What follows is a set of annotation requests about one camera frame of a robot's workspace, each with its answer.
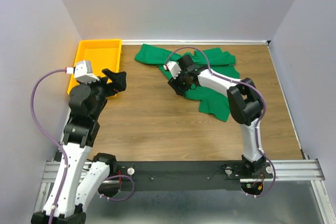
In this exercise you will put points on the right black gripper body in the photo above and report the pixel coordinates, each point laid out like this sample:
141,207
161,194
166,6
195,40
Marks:
181,82

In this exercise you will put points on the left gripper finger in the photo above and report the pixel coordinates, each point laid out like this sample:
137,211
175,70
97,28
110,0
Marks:
109,74
119,81

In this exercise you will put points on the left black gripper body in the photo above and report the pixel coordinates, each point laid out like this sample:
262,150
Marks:
102,89

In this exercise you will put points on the yellow plastic tray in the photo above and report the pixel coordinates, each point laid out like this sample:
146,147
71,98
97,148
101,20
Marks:
102,53

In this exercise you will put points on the green t shirt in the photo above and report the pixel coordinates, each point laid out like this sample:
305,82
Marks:
210,101

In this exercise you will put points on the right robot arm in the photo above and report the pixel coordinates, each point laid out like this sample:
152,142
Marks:
246,104

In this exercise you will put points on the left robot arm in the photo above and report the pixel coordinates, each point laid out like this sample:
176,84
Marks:
71,195

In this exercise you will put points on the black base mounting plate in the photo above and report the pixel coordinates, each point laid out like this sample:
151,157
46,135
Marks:
193,175

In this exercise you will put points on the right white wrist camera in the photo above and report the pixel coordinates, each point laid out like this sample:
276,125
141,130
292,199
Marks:
173,68

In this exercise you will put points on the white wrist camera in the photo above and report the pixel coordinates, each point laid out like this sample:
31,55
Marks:
82,72
173,68

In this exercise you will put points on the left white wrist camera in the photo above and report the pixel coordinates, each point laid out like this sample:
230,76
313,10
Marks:
82,72

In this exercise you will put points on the aluminium front rail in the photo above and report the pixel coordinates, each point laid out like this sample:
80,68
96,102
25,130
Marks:
286,170

